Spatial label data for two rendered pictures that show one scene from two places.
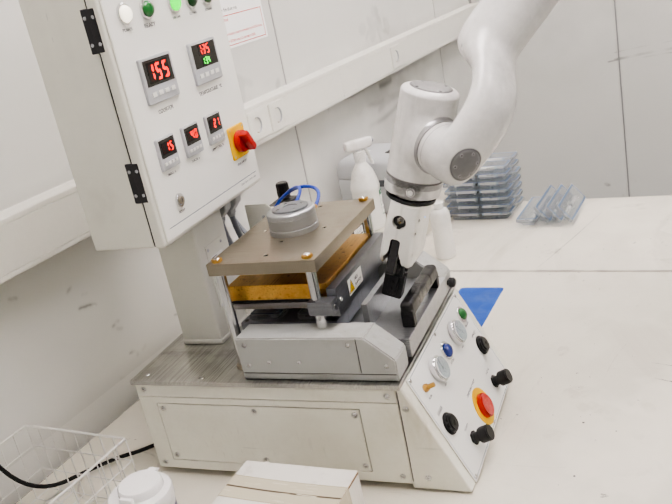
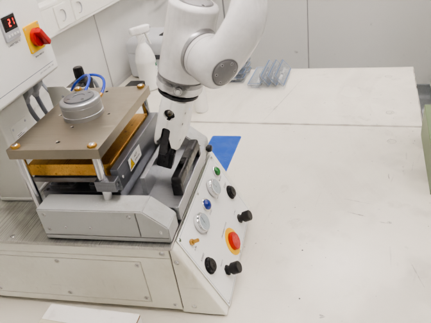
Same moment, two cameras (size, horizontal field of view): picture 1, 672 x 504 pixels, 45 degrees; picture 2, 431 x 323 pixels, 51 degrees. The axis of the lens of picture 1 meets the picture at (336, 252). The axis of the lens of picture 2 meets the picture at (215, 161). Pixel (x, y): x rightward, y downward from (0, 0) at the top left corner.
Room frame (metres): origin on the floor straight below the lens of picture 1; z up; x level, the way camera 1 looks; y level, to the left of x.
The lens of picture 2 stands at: (0.39, -0.05, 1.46)
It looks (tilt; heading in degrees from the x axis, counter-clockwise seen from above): 32 degrees down; 351
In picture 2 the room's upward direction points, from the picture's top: 9 degrees counter-clockwise
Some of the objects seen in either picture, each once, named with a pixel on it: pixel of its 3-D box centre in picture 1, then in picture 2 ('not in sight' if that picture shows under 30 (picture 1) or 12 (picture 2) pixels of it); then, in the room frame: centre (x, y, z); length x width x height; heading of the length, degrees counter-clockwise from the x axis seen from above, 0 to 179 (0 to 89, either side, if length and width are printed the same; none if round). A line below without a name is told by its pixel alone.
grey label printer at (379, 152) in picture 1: (390, 176); (163, 51); (2.29, -0.20, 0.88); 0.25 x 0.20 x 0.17; 54
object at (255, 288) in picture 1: (302, 252); (92, 131); (1.24, 0.05, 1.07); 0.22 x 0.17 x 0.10; 155
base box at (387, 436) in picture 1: (335, 373); (124, 216); (1.25, 0.04, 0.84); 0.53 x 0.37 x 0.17; 65
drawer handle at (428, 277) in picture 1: (420, 294); (186, 165); (1.16, -0.12, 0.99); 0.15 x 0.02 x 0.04; 155
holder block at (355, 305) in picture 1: (313, 300); (103, 168); (1.23, 0.05, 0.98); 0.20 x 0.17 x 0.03; 155
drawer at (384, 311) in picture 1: (341, 306); (125, 173); (1.21, 0.01, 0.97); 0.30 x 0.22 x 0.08; 65
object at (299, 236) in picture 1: (285, 240); (78, 121); (1.27, 0.08, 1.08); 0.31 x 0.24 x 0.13; 155
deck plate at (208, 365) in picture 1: (299, 331); (93, 189); (1.25, 0.09, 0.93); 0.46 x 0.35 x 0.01; 65
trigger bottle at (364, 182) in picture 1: (365, 183); (145, 57); (2.12, -0.12, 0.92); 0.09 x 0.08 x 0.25; 110
